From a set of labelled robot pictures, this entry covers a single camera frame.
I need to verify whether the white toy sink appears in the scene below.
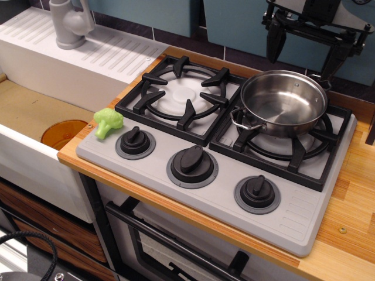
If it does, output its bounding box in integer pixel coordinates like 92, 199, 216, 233
1, 8, 166, 223

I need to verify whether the black middle stove knob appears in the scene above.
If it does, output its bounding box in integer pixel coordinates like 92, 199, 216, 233
166, 145, 219, 189

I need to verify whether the black braided cable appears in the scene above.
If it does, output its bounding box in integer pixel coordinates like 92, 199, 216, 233
0, 230, 58, 281

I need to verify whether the green plastic broccoli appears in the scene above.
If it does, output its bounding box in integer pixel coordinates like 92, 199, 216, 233
93, 108, 124, 140

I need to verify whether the black right burner grate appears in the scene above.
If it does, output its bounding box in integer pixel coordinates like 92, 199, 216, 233
209, 100, 356, 192

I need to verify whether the stainless steel pot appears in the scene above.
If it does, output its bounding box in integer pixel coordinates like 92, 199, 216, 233
230, 70, 328, 138

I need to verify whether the black left stove knob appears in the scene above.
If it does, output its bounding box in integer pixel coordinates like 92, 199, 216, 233
115, 126, 156, 160

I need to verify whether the black left burner grate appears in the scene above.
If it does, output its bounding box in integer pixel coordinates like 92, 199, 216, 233
115, 56, 245, 146

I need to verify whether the grey toy faucet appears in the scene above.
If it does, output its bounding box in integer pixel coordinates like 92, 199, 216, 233
49, 0, 95, 50

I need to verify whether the grey toy stove top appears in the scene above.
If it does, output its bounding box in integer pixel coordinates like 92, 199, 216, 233
75, 54, 358, 258

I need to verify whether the toy oven door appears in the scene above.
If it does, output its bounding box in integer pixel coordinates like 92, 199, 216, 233
100, 187, 300, 280

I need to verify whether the wooden drawer front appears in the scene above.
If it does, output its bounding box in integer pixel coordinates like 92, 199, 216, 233
1, 179, 115, 281

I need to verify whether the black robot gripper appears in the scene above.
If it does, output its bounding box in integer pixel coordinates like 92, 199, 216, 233
262, 1, 373, 81

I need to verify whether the black right stove knob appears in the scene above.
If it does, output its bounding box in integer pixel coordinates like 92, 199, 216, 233
234, 175, 281, 215

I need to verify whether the orange sink drain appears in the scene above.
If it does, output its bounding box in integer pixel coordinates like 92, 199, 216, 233
41, 119, 88, 150

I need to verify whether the black oven door handle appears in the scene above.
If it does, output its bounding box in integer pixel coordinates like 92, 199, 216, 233
105, 197, 249, 280

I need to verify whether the black burner grate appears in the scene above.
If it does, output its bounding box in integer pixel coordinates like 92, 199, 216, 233
209, 100, 356, 192
115, 56, 245, 146

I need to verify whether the black stove knob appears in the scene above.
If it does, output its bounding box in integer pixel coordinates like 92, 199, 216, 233
115, 126, 156, 160
234, 175, 281, 215
166, 145, 219, 189

